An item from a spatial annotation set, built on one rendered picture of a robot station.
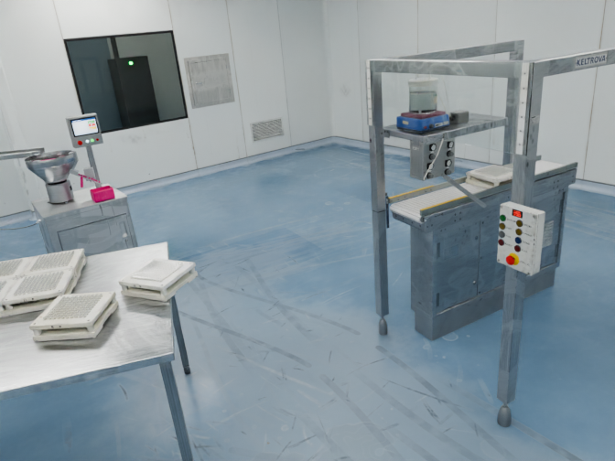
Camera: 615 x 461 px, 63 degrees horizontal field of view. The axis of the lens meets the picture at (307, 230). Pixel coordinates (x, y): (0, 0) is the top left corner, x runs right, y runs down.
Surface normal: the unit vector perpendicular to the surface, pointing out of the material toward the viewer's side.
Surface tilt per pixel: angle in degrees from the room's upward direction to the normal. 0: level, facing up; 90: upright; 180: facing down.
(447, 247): 90
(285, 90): 90
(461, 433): 0
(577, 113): 90
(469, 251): 90
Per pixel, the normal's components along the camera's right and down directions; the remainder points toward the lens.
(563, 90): -0.80, 0.29
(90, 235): 0.59, 0.25
